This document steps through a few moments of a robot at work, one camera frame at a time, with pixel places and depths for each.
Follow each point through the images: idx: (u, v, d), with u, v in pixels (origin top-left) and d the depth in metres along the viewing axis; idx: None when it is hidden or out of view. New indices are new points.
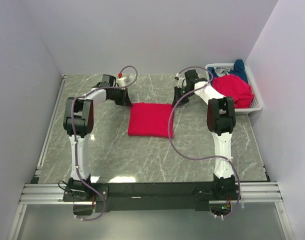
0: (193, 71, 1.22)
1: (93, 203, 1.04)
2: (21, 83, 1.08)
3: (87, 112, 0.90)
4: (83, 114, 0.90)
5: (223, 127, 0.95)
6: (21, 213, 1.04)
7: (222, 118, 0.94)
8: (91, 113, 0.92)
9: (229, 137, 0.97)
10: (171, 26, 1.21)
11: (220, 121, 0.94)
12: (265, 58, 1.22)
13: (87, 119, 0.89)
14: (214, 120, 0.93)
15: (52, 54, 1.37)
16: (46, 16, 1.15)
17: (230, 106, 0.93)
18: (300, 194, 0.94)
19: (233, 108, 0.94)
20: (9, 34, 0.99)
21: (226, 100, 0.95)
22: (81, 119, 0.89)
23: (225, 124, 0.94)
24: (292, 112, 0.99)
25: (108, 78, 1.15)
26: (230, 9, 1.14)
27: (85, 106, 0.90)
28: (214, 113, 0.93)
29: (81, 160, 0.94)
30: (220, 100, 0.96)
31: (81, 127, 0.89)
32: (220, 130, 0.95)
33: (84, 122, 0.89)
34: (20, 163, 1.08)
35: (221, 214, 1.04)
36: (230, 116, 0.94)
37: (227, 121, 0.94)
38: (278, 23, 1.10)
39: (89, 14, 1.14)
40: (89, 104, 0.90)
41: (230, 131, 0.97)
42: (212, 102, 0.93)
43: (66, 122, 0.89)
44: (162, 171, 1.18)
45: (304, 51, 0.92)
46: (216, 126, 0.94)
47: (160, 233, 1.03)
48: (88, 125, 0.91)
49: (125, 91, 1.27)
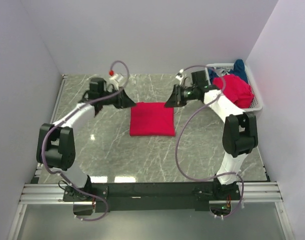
0: (202, 73, 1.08)
1: (93, 203, 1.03)
2: (21, 83, 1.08)
3: (64, 146, 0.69)
4: (60, 149, 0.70)
5: (242, 150, 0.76)
6: (21, 213, 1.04)
7: (242, 139, 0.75)
8: (70, 145, 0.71)
9: (244, 157, 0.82)
10: (171, 26, 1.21)
11: (239, 142, 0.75)
12: (265, 58, 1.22)
13: (64, 155, 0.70)
14: (234, 140, 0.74)
15: (52, 54, 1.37)
16: (46, 16, 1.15)
17: (252, 124, 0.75)
18: (301, 194, 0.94)
19: (255, 126, 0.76)
20: (9, 34, 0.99)
21: (245, 116, 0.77)
22: (57, 154, 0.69)
23: (246, 145, 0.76)
24: (292, 113, 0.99)
25: (96, 87, 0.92)
26: (230, 9, 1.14)
27: (61, 139, 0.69)
28: (234, 133, 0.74)
29: (72, 178, 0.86)
30: (238, 116, 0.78)
31: (58, 165, 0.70)
32: (238, 152, 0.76)
33: (59, 159, 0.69)
34: (20, 163, 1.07)
35: (221, 215, 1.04)
36: (251, 136, 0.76)
37: (248, 142, 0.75)
38: (278, 23, 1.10)
39: (89, 14, 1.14)
40: (65, 136, 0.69)
41: (247, 152, 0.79)
42: (230, 119, 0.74)
43: (39, 155, 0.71)
44: (162, 171, 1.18)
45: (304, 52, 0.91)
46: (235, 148, 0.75)
47: (160, 233, 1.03)
48: (66, 161, 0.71)
49: (122, 93, 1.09)
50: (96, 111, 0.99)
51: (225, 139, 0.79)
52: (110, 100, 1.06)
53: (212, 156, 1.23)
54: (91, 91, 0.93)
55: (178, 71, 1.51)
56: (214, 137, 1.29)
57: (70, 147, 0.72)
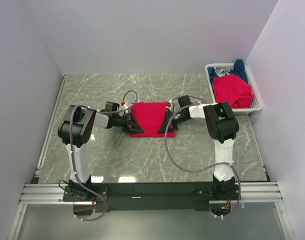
0: (186, 98, 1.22)
1: (93, 203, 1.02)
2: (21, 83, 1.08)
3: (86, 120, 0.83)
4: (83, 121, 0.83)
5: (226, 133, 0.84)
6: (21, 213, 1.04)
7: (223, 123, 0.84)
8: (90, 123, 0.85)
9: (232, 143, 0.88)
10: (171, 26, 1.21)
11: (221, 126, 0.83)
12: (265, 58, 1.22)
13: (85, 126, 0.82)
14: (215, 124, 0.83)
15: (52, 54, 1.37)
16: (46, 16, 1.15)
17: (227, 109, 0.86)
18: (300, 194, 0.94)
19: (231, 110, 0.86)
20: (9, 34, 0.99)
21: (221, 105, 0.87)
22: (79, 126, 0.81)
23: (228, 128, 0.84)
24: (292, 112, 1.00)
25: (110, 105, 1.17)
26: (230, 8, 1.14)
27: (85, 114, 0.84)
28: (212, 118, 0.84)
29: (78, 165, 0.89)
30: (215, 106, 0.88)
31: (78, 135, 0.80)
32: (223, 136, 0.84)
33: (80, 131, 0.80)
34: (20, 163, 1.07)
35: (221, 214, 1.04)
36: (230, 119, 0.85)
37: (228, 124, 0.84)
38: (278, 23, 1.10)
39: (89, 14, 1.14)
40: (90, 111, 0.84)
41: (232, 137, 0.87)
42: (207, 107, 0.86)
43: (61, 128, 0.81)
44: (161, 171, 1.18)
45: (304, 52, 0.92)
46: (218, 131, 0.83)
47: (159, 233, 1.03)
48: (85, 134, 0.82)
49: (129, 116, 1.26)
50: (108, 126, 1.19)
51: (209, 128, 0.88)
52: (119, 122, 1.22)
53: (212, 156, 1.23)
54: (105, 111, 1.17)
55: (178, 71, 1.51)
56: None
57: (90, 126, 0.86)
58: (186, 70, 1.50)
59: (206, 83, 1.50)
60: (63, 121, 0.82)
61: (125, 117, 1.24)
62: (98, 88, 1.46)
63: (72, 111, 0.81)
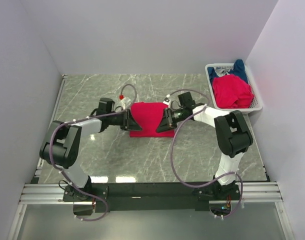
0: (188, 95, 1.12)
1: (93, 203, 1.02)
2: (21, 83, 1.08)
3: (70, 141, 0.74)
4: (66, 142, 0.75)
5: (239, 148, 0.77)
6: (21, 213, 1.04)
7: (236, 136, 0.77)
8: (75, 143, 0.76)
9: (241, 156, 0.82)
10: (171, 26, 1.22)
11: (234, 140, 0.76)
12: (265, 59, 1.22)
13: (69, 148, 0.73)
14: (228, 139, 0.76)
15: (52, 54, 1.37)
16: (46, 17, 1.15)
17: (240, 121, 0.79)
18: (301, 194, 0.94)
19: (244, 122, 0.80)
20: (9, 34, 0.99)
21: (233, 116, 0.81)
22: (62, 148, 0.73)
23: (241, 143, 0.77)
24: (291, 113, 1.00)
25: (104, 105, 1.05)
26: (230, 9, 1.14)
27: (69, 134, 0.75)
28: (225, 131, 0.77)
29: (73, 176, 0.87)
30: (227, 117, 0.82)
31: (61, 159, 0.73)
32: (235, 152, 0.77)
33: (63, 154, 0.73)
34: (20, 164, 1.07)
35: (221, 214, 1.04)
36: (244, 132, 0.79)
37: (242, 139, 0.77)
38: (278, 24, 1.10)
39: (89, 14, 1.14)
40: (74, 130, 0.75)
41: (243, 151, 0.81)
42: (219, 118, 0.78)
43: (43, 149, 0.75)
44: (161, 171, 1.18)
45: (304, 53, 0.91)
46: (231, 146, 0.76)
47: (159, 233, 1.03)
48: (69, 157, 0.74)
49: (126, 114, 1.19)
50: (102, 128, 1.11)
51: (220, 141, 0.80)
52: (115, 120, 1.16)
53: (212, 156, 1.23)
54: (99, 111, 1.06)
55: (178, 71, 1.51)
56: (214, 137, 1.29)
57: (76, 145, 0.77)
58: (186, 71, 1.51)
59: (206, 83, 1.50)
60: (46, 142, 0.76)
61: (122, 115, 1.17)
62: (98, 89, 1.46)
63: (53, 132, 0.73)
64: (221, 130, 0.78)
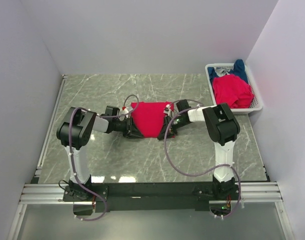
0: (185, 102, 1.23)
1: (93, 203, 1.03)
2: (21, 83, 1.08)
3: (87, 122, 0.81)
4: (82, 123, 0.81)
5: (227, 135, 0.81)
6: (21, 213, 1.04)
7: (223, 124, 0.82)
8: (90, 125, 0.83)
9: (232, 145, 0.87)
10: (172, 26, 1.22)
11: (221, 128, 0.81)
12: (265, 58, 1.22)
13: (85, 128, 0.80)
14: (215, 127, 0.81)
15: (52, 54, 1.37)
16: (46, 17, 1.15)
17: (227, 110, 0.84)
18: (301, 194, 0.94)
19: (231, 111, 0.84)
20: (9, 34, 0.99)
21: (220, 107, 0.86)
22: (78, 128, 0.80)
23: (229, 130, 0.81)
24: (290, 112, 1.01)
25: (111, 110, 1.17)
26: (230, 8, 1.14)
27: (85, 117, 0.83)
28: (212, 120, 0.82)
29: (78, 167, 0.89)
30: (215, 108, 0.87)
31: (77, 137, 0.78)
32: (224, 138, 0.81)
33: (79, 133, 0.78)
34: (20, 163, 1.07)
35: (221, 215, 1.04)
36: (230, 120, 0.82)
37: (229, 126, 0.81)
38: (279, 23, 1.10)
39: (89, 14, 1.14)
40: (90, 114, 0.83)
41: (234, 139, 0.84)
42: (206, 109, 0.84)
43: (60, 129, 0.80)
44: (162, 171, 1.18)
45: (304, 52, 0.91)
46: (218, 133, 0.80)
47: (159, 233, 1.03)
48: (84, 137, 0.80)
49: (130, 120, 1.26)
50: (108, 131, 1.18)
51: (210, 131, 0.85)
52: (119, 126, 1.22)
53: (213, 156, 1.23)
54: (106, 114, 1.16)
55: (178, 71, 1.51)
56: None
57: (90, 128, 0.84)
58: (186, 71, 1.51)
59: (206, 83, 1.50)
60: (63, 123, 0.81)
61: (125, 122, 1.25)
62: (98, 88, 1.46)
63: (72, 112, 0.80)
64: (208, 119, 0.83)
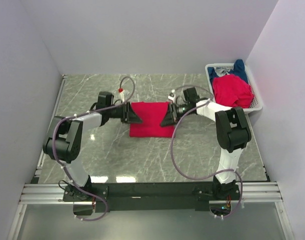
0: (193, 90, 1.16)
1: (93, 203, 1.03)
2: (22, 83, 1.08)
3: (73, 135, 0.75)
4: (69, 136, 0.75)
5: (237, 144, 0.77)
6: (21, 213, 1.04)
7: (235, 131, 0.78)
8: (77, 137, 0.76)
9: (240, 152, 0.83)
10: (171, 26, 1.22)
11: (233, 135, 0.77)
12: (266, 59, 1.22)
13: (72, 143, 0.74)
14: (227, 133, 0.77)
15: (52, 54, 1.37)
16: (46, 17, 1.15)
17: (241, 117, 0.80)
18: (301, 194, 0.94)
19: (245, 119, 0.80)
20: (9, 34, 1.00)
21: (234, 112, 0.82)
22: (65, 142, 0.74)
23: (240, 139, 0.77)
24: (290, 113, 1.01)
25: (104, 98, 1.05)
26: (230, 8, 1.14)
27: (71, 129, 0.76)
28: (224, 126, 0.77)
29: (74, 172, 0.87)
30: (228, 112, 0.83)
31: (64, 153, 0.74)
32: (233, 146, 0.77)
33: (66, 148, 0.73)
34: (20, 164, 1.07)
35: (221, 214, 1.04)
36: (243, 128, 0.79)
37: (241, 135, 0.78)
38: (279, 24, 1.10)
39: (89, 14, 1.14)
40: (76, 124, 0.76)
41: (242, 147, 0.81)
42: (219, 113, 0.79)
43: (46, 144, 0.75)
44: (161, 171, 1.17)
45: None
46: (229, 141, 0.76)
47: (159, 233, 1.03)
48: (73, 151, 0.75)
49: (126, 106, 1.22)
50: (103, 123, 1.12)
51: (219, 136, 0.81)
52: (115, 113, 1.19)
53: (212, 156, 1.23)
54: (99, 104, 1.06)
55: (178, 71, 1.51)
56: (214, 137, 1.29)
57: (78, 139, 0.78)
58: (186, 71, 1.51)
59: (206, 83, 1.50)
60: (48, 138, 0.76)
61: (121, 108, 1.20)
62: (98, 89, 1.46)
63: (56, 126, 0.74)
64: (220, 125, 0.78)
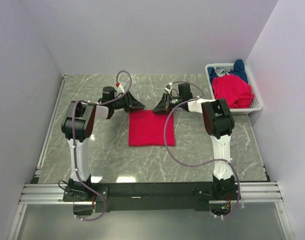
0: (187, 86, 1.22)
1: (93, 203, 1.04)
2: (21, 83, 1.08)
3: (88, 115, 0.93)
4: (84, 116, 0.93)
5: (222, 129, 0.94)
6: (21, 213, 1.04)
7: (220, 119, 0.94)
8: (91, 118, 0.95)
9: (228, 139, 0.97)
10: (172, 26, 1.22)
11: (218, 123, 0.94)
12: (265, 59, 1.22)
13: (87, 122, 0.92)
14: (211, 121, 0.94)
15: (52, 54, 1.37)
16: (46, 16, 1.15)
17: (224, 106, 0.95)
18: (301, 194, 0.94)
19: (227, 108, 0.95)
20: (9, 34, 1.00)
21: (218, 102, 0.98)
22: (81, 122, 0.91)
23: (224, 125, 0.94)
24: (289, 113, 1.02)
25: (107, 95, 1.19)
26: (230, 8, 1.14)
27: (86, 111, 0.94)
28: (209, 114, 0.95)
29: (79, 162, 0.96)
30: (213, 104, 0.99)
31: (81, 130, 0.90)
32: (218, 132, 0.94)
33: (82, 125, 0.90)
34: (20, 164, 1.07)
35: (221, 214, 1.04)
36: (226, 116, 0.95)
37: (225, 121, 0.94)
38: (278, 24, 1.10)
39: (89, 14, 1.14)
40: (90, 107, 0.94)
41: (229, 133, 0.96)
42: (204, 104, 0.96)
43: (64, 125, 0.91)
44: (161, 171, 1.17)
45: (304, 52, 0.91)
46: (214, 127, 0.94)
47: (159, 233, 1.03)
48: (87, 129, 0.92)
49: (127, 96, 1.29)
50: (109, 116, 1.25)
51: (207, 124, 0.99)
52: (119, 104, 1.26)
53: (212, 156, 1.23)
54: (103, 99, 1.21)
55: (178, 71, 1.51)
56: None
57: (91, 121, 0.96)
58: (186, 71, 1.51)
59: (206, 83, 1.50)
60: (66, 118, 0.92)
61: (124, 99, 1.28)
62: (98, 89, 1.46)
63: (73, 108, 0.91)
64: (206, 114, 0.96)
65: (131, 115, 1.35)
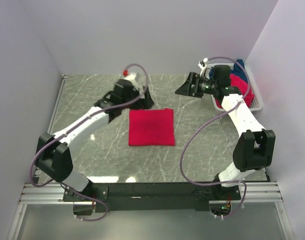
0: (226, 72, 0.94)
1: (93, 203, 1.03)
2: (21, 83, 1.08)
3: (56, 163, 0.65)
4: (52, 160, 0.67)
5: (251, 168, 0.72)
6: (21, 213, 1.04)
7: (254, 156, 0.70)
8: (64, 162, 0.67)
9: (251, 171, 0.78)
10: (172, 25, 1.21)
11: (251, 162, 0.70)
12: (265, 58, 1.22)
13: (55, 170, 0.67)
14: (244, 159, 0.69)
15: (52, 53, 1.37)
16: (45, 16, 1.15)
17: (269, 144, 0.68)
18: (301, 194, 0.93)
19: (273, 146, 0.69)
20: (9, 34, 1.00)
21: (265, 136, 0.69)
22: (49, 166, 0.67)
23: (258, 164, 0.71)
24: (289, 113, 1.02)
25: (120, 90, 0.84)
26: (230, 8, 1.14)
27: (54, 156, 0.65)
28: (246, 152, 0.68)
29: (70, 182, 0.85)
30: (255, 133, 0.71)
31: (47, 172, 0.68)
32: (246, 170, 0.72)
33: (50, 171, 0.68)
34: (19, 164, 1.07)
35: (221, 214, 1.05)
36: (265, 155, 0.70)
37: (261, 161, 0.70)
38: (278, 23, 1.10)
39: (89, 16, 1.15)
40: (61, 151, 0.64)
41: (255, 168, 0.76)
42: (247, 138, 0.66)
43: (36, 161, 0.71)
44: (161, 171, 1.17)
45: (304, 52, 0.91)
46: (244, 166, 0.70)
47: (158, 233, 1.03)
48: (58, 174, 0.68)
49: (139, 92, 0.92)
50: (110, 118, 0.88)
51: (236, 152, 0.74)
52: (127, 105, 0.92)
53: (212, 156, 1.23)
54: (114, 94, 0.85)
55: (178, 71, 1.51)
56: (214, 137, 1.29)
57: (67, 162, 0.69)
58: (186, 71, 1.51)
59: None
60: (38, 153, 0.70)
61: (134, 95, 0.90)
62: (98, 89, 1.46)
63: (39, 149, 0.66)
64: (242, 150, 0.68)
65: (131, 116, 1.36)
